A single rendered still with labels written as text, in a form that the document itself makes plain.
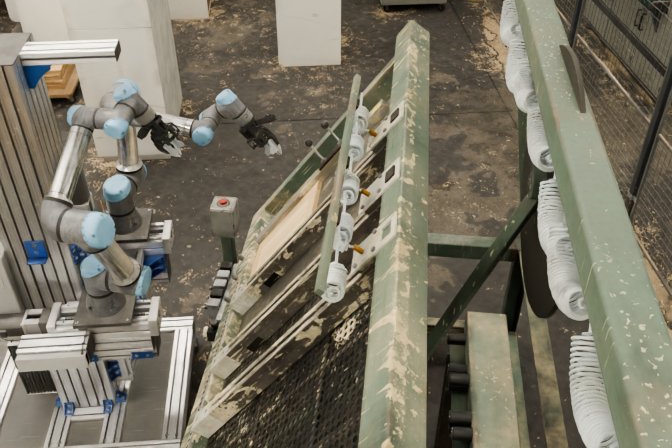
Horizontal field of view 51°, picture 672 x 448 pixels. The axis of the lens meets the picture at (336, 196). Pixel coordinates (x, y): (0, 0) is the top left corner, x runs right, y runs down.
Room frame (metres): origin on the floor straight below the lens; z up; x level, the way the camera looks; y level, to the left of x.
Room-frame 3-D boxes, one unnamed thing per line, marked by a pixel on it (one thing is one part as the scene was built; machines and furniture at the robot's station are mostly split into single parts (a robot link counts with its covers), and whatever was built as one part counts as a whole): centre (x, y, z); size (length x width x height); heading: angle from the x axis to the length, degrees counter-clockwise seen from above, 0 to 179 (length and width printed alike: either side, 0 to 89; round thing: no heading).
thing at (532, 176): (1.70, -0.60, 1.85); 0.80 x 0.06 x 0.80; 174
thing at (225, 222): (2.77, 0.56, 0.84); 0.12 x 0.12 x 0.18; 84
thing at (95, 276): (1.98, 0.91, 1.20); 0.13 x 0.12 x 0.14; 77
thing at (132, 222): (2.48, 0.95, 1.09); 0.15 x 0.15 x 0.10
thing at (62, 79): (5.57, 2.51, 0.15); 0.61 x 0.52 x 0.31; 5
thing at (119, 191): (2.49, 0.95, 1.20); 0.13 x 0.12 x 0.14; 172
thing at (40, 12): (6.46, 2.59, 0.36); 0.80 x 0.58 x 0.72; 5
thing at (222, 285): (2.32, 0.54, 0.69); 0.50 x 0.14 x 0.24; 174
